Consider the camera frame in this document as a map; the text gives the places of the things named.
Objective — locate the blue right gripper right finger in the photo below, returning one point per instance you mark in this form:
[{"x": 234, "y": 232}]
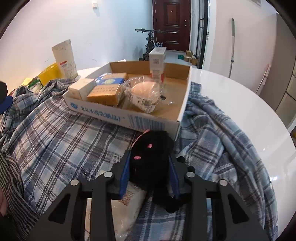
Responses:
[{"x": 174, "y": 179}]

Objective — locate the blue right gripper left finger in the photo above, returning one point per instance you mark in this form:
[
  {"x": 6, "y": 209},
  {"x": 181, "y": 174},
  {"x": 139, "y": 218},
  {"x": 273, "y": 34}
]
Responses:
[{"x": 124, "y": 173}]

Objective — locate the black sock with pink dots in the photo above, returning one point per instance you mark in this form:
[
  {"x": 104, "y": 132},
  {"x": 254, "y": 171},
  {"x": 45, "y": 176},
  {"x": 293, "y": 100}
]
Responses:
[{"x": 149, "y": 169}]

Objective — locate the white sachet packet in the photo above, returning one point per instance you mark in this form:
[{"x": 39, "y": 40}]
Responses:
[{"x": 126, "y": 210}]

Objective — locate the small beige box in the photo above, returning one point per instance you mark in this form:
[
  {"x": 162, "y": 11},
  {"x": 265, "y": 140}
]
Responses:
[{"x": 81, "y": 88}]

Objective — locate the gold blue cigarette pack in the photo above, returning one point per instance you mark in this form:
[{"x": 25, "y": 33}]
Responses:
[{"x": 108, "y": 89}]

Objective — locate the beige pad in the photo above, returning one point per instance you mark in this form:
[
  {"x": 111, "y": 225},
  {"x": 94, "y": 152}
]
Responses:
[{"x": 145, "y": 94}]

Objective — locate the red white cigarette pack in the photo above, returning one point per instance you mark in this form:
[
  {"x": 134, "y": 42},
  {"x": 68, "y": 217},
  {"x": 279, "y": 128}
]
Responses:
[{"x": 156, "y": 63}]

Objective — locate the person's left hand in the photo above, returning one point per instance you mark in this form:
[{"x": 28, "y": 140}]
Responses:
[{"x": 3, "y": 203}]

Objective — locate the colourful clutter pile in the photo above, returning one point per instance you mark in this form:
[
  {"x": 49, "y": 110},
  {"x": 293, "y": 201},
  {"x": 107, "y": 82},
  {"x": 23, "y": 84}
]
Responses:
[{"x": 33, "y": 84}]

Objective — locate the yellow bag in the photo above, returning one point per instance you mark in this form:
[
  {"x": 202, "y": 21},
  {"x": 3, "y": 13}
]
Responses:
[{"x": 50, "y": 73}]

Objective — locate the blue plaid shirt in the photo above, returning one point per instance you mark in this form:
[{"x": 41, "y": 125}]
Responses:
[{"x": 53, "y": 145}]

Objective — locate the tall white paper tube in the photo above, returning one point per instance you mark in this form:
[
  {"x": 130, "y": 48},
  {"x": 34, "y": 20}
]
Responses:
[{"x": 64, "y": 57}]

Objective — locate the shallow cardboard tray box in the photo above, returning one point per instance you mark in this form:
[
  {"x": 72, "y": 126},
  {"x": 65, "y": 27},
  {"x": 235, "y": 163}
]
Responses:
[{"x": 166, "y": 116}]

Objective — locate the black white striped garment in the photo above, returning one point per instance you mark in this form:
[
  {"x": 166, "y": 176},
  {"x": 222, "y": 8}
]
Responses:
[{"x": 19, "y": 217}]

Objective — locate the cardboard boxes on floor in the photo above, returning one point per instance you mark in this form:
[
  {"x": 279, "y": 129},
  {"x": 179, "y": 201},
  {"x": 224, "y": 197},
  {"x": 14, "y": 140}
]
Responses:
[{"x": 191, "y": 58}]

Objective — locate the black bicycle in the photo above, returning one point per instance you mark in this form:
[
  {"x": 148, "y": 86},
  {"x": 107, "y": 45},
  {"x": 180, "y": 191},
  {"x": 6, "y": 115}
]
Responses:
[{"x": 151, "y": 41}]

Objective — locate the pink white broom stick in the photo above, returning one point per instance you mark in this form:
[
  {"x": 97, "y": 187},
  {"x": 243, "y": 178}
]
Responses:
[{"x": 264, "y": 79}]

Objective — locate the dark red entrance door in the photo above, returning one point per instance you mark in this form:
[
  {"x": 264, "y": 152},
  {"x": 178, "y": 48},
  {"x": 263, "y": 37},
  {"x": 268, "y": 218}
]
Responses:
[{"x": 173, "y": 19}]

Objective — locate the beige refrigerator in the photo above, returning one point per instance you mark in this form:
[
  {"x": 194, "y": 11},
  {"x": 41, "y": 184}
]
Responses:
[{"x": 279, "y": 89}]

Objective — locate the white wall switch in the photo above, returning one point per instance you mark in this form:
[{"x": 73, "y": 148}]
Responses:
[{"x": 94, "y": 6}]

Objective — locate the grey mop handle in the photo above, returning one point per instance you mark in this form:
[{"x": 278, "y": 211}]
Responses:
[{"x": 232, "y": 46}]

